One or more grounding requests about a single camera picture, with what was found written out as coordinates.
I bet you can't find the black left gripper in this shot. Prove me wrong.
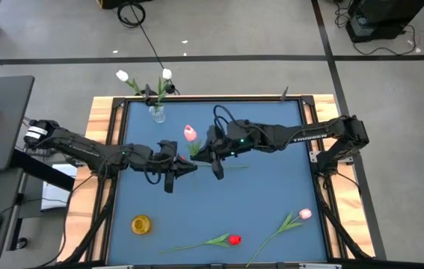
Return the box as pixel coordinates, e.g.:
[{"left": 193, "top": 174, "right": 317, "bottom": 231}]
[{"left": 150, "top": 139, "right": 199, "bottom": 194}]

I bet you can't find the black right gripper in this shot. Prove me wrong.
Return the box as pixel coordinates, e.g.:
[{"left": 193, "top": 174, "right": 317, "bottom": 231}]
[{"left": 190, "top": 124, "right": 235, "bottom": 181}]

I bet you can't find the white artificial tulip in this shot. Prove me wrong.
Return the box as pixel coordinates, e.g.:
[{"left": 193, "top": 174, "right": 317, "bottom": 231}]
[
  {"left": 115, "top": 69, "right": 156, "bottom": 109},
  {"left": 156, "top": 68, "right": 173, "bottom": 111}
]

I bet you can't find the pink tulip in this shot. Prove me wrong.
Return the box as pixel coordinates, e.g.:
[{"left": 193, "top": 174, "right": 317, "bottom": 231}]
[{"left": 245, "top": 208, "right": 313, "bottom": 268}]

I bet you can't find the clear glass vase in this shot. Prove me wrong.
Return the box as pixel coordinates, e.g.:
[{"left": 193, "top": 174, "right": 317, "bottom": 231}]
[{"left": 149, "top": 104, "right": 167, "bottom": 124}]

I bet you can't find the yellow glass vase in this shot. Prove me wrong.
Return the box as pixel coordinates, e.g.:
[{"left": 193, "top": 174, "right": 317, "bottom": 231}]
[{"left": 130, "top": 214, "right": 153, "bottom": 235}]

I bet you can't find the blue table mat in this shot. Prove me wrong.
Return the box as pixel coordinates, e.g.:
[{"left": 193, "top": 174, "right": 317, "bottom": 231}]
[{"left": 107, "top": 99, "right": 328, "bottom": 265}]

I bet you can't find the white paper sheet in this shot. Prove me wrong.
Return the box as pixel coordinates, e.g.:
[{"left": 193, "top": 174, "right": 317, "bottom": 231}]
[{"left": 40, "top": 163, "right": 79, "bottom": 212}]

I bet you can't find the dark grey desk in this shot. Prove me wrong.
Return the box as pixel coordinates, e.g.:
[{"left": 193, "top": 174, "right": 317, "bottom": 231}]
[{"left": 0, "top": 74, "right": 36, "bottom": 173}]

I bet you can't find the black floor equipment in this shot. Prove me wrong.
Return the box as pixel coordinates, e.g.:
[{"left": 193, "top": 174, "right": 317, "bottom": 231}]
[{"left": 345, "top": 0, "right": 424, "bottom": 43}]

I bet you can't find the silver mounting bracket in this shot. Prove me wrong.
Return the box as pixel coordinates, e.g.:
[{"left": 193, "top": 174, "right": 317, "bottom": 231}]
[{"left": 308, "top": 150, "right": 354, "bottom": 165}]

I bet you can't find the black coiled cable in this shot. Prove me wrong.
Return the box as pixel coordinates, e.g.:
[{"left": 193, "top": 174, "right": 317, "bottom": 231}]
[{"left": 116, "top": 1, "right": 177, "bottom": 95}]

